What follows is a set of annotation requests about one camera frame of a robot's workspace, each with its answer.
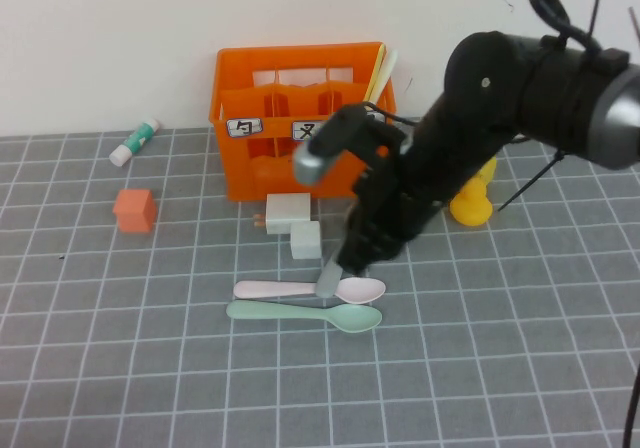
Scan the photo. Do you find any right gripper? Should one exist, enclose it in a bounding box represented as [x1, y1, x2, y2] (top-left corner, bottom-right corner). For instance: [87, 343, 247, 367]
[333, 116, 442, 276]

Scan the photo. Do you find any grey plastic fork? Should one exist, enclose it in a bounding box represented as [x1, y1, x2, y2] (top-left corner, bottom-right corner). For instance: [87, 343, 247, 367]
[315, 260, 344, 298]

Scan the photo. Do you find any white foam cube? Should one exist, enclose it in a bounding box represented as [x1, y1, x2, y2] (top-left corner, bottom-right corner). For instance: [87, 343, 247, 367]
[290, 220, 323, 261]

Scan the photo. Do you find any white power adapter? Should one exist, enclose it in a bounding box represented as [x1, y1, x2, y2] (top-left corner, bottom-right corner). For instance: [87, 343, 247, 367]
[252, 192, 313, 237]

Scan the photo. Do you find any pink plastic spoon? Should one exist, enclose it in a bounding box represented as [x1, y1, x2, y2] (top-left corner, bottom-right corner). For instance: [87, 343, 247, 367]
[233, 277, 387, 305]

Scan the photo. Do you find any mint green plastic spoon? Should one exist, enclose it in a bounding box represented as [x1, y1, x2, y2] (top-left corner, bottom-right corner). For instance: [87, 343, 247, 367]
[226, 300, 384, 336]

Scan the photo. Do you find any orange plastic cutlery holder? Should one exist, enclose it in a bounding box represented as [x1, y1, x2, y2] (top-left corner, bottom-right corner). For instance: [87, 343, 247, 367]
[208, 41, 399, 203]

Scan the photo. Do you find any yellow rubber duck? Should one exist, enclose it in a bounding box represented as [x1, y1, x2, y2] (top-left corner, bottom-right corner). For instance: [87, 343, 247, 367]
[448, 174, 494, 228]

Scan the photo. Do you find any yellow plastic knife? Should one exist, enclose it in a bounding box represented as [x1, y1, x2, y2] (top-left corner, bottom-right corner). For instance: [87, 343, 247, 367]
[364, 42, 389, 107]

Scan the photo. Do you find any salmon orange foam cube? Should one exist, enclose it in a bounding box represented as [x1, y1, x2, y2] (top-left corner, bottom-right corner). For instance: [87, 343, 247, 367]
[112, 189, 159, 235]

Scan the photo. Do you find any grey checked tablecloth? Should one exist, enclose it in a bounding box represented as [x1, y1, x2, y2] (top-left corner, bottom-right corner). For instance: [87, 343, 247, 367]
[0, 105, 640, 448]

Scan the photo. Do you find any white green glue stick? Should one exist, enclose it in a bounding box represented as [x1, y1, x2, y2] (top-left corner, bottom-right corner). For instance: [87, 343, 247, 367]
[108, 118, 162, 168]

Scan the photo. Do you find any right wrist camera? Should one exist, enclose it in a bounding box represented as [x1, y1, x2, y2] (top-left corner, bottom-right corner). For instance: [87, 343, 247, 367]
[293, 103, 374, 186]

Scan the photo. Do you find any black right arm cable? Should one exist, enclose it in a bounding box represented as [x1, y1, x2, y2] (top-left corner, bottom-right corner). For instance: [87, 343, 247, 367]
[363, 0, 640, 448]

